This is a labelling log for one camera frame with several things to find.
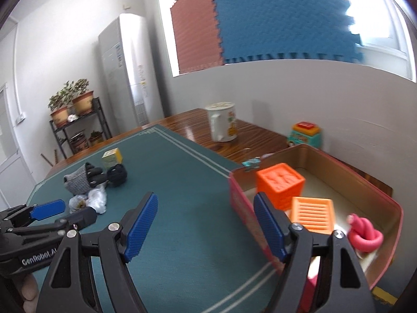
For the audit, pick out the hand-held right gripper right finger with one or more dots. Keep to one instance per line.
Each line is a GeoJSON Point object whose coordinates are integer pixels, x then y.
{"type": "Point", "coordinates": [268, 231]}

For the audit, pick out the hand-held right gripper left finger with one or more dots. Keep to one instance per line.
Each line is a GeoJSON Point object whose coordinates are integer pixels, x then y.
{"type": "Point", "coordinates": [140, 231]}

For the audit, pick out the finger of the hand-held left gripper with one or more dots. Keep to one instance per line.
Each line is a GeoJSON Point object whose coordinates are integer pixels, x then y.
{"type": "Point", "coordinates": [81, 217]}
{"type": "Point", "coordinates": [47, 209]}

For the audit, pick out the clear plastic bag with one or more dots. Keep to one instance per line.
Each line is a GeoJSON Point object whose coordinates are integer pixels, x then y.
{"type": "Point", "coordinates": [96, 200]}

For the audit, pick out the pink cardboard box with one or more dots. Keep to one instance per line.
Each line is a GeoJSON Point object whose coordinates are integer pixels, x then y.
{"type": "Point", "coordinates": [241, 203]}

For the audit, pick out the person's left hand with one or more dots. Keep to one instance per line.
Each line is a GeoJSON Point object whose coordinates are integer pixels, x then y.
{"type": "Point", "coordinates": [28, 289]}

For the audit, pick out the grey and black glove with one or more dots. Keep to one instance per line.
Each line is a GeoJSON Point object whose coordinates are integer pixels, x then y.
{"type": "Point", "coordinates": [78, 179]}

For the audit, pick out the orange plastic cube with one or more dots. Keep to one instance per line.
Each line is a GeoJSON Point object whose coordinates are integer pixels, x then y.
{"type": "Point", "coordinates": [280, 186]}

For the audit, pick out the orange slatted flat crate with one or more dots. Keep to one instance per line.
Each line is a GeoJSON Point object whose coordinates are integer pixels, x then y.
{"type": "Point", "coordinates": [312, 213]}

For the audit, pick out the green table mat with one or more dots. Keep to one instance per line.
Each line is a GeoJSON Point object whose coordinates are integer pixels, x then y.
{"type": "Point", "coordinates": [182, 202]}

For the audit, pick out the black yarn ball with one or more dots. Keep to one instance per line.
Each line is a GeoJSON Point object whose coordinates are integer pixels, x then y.
{"type": "Point", "coordinates": [117, 176]}

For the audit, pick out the white door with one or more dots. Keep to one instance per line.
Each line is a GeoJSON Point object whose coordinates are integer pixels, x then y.
{"type": "Point", "coordinates": [9, 156]}

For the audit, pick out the yellow-green small box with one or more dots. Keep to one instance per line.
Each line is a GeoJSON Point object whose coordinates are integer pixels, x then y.
{"type": "Point", "coordinates": [110, 159]}

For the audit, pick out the small teal toy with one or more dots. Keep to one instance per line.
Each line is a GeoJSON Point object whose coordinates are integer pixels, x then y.
{"type": "Point", "coordinates": [251, 163]}

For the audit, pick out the potted plant in terracotta pot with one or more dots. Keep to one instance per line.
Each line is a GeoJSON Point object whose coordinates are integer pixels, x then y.
{"type": "Point", "coordinates": [60, 115]}
{"type": "Point", "coordinates": [83, 101]}

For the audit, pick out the green orange toy box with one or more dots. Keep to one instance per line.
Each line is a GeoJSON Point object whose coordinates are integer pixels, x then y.
{"type": "Point", "coordinates": [306, 135]}

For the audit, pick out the black metal plant shelf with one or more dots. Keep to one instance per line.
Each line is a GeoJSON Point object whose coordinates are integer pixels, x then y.
{"type": "Point", "coordinates": [97, 114]}

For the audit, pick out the white lidded mug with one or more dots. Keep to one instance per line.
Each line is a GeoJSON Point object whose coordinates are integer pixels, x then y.
{"type": "Point", "coordinates": [221, 124]}

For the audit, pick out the white standing air conditioner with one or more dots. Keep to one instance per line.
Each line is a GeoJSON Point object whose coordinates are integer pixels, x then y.
{"type": "Point", "coordinates": [130, 71]}

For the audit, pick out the red foam mat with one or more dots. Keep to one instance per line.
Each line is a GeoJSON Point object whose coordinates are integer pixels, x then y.
{"type": "Point", "coordinates": [195, 29]}

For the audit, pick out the blue foam mat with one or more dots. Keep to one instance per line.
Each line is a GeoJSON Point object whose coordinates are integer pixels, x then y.
{"type": "Point", "coordinates": [280, 16]}

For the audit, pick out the window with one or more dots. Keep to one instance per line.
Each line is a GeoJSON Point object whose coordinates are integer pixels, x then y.
{"type": "Point", "coordinates": [384, 13]}

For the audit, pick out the white wall switch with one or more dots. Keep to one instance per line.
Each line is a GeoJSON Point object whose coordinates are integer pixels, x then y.
{"type": "Point", "coordinates": [20, 117]}

